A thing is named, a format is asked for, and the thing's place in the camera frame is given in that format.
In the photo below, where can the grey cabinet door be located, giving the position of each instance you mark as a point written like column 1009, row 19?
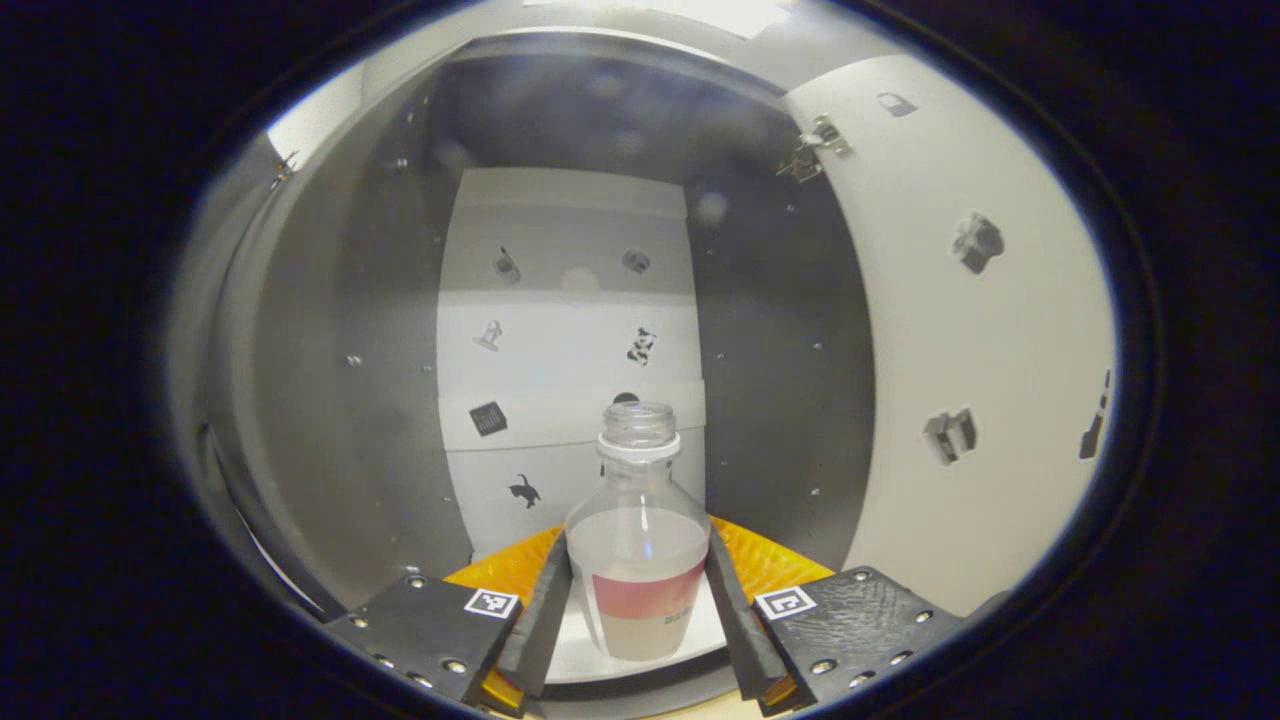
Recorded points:
column 980, row 340

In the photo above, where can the dark grey cabinet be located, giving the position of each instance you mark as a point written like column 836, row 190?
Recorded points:
column 330, row 400

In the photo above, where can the metal door hinge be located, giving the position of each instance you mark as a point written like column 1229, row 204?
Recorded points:
column 812, row 150

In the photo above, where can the long ceiling light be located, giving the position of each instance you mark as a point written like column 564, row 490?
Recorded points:
column 680, row 12

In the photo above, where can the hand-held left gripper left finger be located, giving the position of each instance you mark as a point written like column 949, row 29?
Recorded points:
column 545, row 620

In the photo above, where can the clear plastic bottle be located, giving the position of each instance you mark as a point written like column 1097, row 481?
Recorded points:
column 640, row 550

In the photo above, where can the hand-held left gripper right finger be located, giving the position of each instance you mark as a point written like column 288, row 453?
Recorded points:
column 740, row 630

